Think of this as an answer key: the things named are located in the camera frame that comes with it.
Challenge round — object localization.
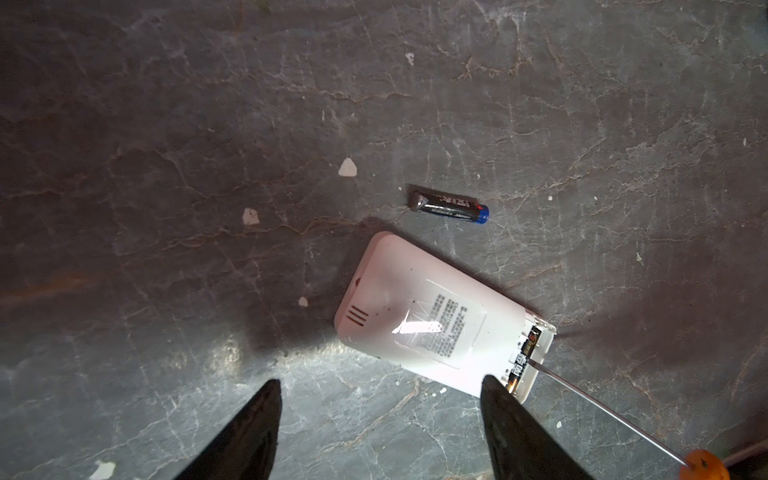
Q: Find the blue AAA battery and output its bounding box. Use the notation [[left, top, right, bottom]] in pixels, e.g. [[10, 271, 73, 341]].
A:
[[408, 187, 490, 224]]

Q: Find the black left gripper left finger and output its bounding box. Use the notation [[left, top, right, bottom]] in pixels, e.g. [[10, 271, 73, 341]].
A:
[[176, 379, 282, 480]]

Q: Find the white remote with batteries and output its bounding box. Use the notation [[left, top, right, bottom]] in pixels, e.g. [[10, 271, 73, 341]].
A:
[[334, 232, 557, 402]]

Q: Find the orange black screwdriver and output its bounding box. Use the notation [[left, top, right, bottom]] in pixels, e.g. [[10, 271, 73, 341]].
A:
[[528, 360, 731, 480]]

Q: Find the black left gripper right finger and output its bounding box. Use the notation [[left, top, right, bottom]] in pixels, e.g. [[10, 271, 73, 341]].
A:
[[480, 375, 590, 480]]

